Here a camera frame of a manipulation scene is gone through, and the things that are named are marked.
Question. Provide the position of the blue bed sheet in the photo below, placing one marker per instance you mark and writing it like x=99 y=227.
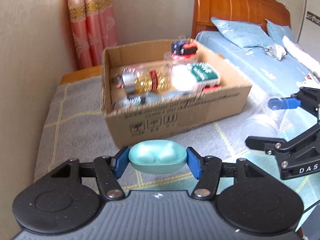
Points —
x=283 y=77

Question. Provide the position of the crumpled grey cloth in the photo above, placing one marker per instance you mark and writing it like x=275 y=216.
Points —
x=275 y=51

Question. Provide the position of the wooden bed headboard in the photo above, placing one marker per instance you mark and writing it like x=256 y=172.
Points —
x=252 y=11

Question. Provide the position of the empty clear plastic jar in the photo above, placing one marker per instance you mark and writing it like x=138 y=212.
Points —
x=265 y=122

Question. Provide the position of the red toy train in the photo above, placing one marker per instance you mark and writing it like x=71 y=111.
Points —
x=211 y=88

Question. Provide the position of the blue pillow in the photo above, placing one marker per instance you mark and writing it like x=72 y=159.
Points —
x=277 y=32
x=243 y=34

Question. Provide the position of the clear jar with gold capsules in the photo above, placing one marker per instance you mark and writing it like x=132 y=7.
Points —
x=139 y=80

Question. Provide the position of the blue pillow near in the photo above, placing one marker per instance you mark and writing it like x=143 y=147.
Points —
x=243 y=34

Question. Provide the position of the blue pillow far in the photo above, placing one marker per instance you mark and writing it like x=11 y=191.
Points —
x=277 y=32

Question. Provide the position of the pink floral curtain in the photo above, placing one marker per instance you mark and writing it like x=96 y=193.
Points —
x=93 y=28

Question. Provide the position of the pink white blanket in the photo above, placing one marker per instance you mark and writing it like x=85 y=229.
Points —
x=303 y=57

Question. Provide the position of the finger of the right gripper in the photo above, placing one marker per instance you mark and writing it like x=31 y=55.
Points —
x=307 y=143
x=306 y=98

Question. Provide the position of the patterned table blanket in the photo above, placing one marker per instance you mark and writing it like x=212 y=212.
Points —
x=75 y=129

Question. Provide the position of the large white plastic bottle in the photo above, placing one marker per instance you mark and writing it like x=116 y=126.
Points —
x=194 y=77

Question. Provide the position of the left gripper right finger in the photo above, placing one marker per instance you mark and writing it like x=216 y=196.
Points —
x=244 y=195

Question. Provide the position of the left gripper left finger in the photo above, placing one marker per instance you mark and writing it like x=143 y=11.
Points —
x=71 y=195

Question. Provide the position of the clear round box red label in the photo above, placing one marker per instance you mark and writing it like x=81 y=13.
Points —
x=176 y=59

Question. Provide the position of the open cardboard box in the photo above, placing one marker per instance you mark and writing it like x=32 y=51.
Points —
x=173 y=116

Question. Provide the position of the mint green earbuds case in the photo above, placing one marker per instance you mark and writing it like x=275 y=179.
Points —
x=157 y=156

